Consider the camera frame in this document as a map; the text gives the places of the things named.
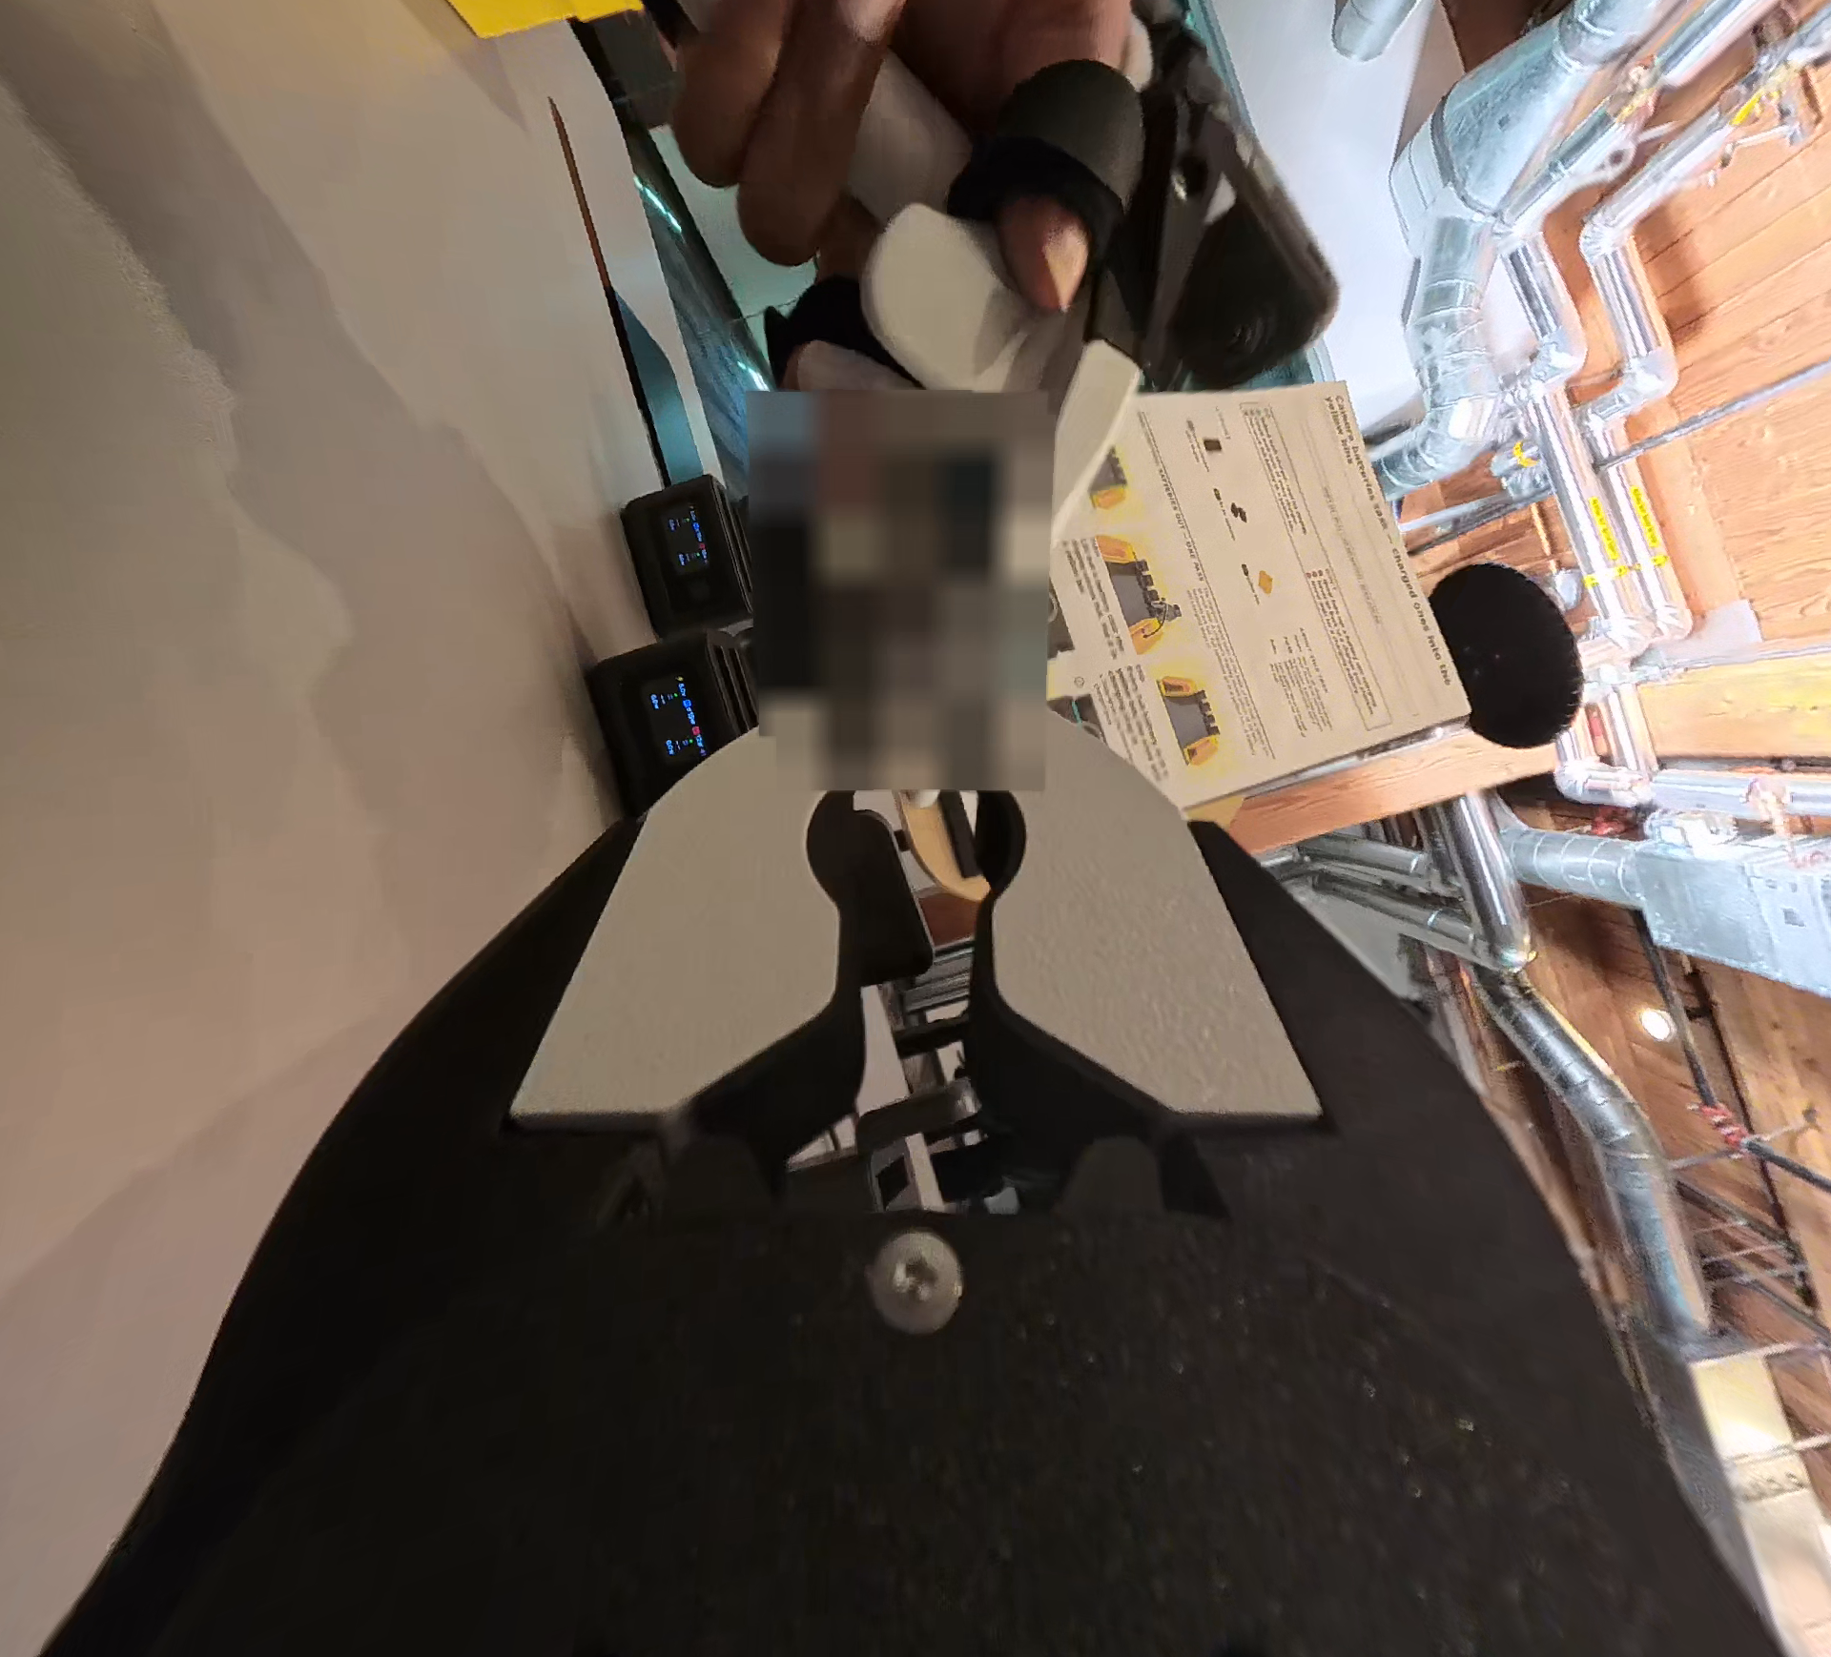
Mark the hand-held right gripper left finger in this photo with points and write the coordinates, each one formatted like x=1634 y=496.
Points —
x=689 y=971

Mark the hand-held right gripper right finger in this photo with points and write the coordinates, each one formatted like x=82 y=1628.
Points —
x=1146 y=971

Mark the silver ceiling duct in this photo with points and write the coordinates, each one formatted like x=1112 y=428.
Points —
x=1546 y=142

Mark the black battery charger case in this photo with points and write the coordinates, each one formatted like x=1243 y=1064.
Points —
x=689 y=555
x=675 y=728

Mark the black round object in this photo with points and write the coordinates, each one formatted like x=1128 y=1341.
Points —
x=1510 y=657

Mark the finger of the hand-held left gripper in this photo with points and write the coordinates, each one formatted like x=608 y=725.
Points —
x=1102 y=445

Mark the wooden instruction board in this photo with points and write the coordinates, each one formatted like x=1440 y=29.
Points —
x=1289 y=571

